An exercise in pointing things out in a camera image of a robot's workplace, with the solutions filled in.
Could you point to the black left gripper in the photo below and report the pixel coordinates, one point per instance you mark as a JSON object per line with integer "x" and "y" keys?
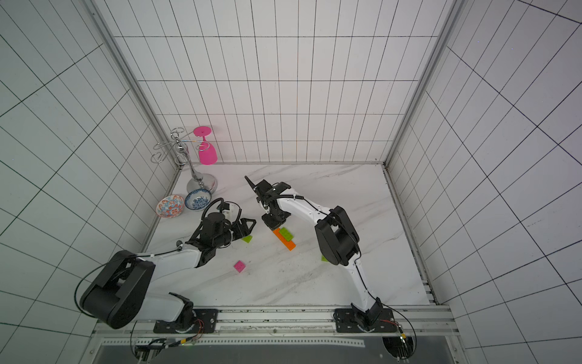
{"x": 240, "y": 227}

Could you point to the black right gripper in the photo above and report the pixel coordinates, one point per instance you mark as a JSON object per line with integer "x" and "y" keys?
{"x": 263, "y": 192}

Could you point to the orange lego brick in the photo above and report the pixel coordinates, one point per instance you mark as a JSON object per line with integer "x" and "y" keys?
{"x": 290, "y": 245}
{"x": 279, "y": 235}

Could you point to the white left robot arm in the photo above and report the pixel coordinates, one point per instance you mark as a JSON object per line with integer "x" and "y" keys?
{"x": 120, "y": 292}

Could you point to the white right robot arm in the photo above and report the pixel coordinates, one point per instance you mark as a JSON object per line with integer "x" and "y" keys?
{"x": 336, "y": 235}

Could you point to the pink square lego brick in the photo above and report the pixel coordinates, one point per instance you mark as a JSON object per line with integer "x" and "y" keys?
{"x": 240, "y": 266}

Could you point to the blue floral ceramic bowl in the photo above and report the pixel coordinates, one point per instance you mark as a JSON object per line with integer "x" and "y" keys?
{"x": 198, "y": 199}

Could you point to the chrome glass holder stand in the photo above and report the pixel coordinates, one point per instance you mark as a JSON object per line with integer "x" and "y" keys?
{"x": 183, "y": 147}

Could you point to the orange patterned ceramic bowl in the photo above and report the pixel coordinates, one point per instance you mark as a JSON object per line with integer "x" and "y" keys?
{"x": 170, "y": 206}

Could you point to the pink wine glass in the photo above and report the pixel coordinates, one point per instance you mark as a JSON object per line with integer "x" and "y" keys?
{"x": 207, "y": 153}

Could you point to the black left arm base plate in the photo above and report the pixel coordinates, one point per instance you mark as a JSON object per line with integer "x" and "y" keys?
{"x": 191, "y": 322}

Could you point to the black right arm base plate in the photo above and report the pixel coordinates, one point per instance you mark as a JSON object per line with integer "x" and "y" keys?
{"x": 351, "y": 321}

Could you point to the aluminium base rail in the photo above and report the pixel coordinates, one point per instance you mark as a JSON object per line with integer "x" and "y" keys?
{"x": 280, "y": 325}

